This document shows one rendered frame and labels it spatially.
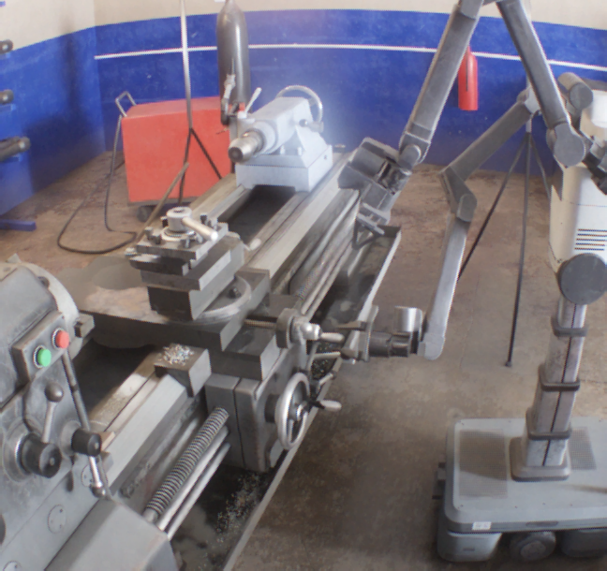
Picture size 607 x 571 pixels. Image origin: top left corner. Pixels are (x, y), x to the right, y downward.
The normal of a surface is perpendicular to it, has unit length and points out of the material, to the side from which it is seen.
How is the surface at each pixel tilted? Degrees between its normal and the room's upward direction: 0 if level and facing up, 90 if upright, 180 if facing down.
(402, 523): 0
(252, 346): 0
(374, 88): 90
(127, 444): 36
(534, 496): 0
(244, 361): 90
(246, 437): 90
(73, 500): 90
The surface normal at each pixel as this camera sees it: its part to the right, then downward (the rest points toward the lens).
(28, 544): 0.95, 0.10
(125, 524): 0.46, -0.71
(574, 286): -0.18, 0.44
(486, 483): -0.05, -0.90
